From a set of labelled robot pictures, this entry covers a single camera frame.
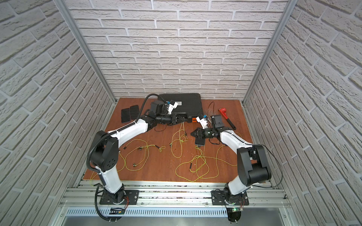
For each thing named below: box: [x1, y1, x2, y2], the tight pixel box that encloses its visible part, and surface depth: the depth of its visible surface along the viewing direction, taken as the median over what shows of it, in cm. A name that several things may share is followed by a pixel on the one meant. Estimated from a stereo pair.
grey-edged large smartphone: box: [195, 137, 206, 146], surface depth 96 cm
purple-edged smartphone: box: [121, 108, 131, 124], surface depth 111 cm
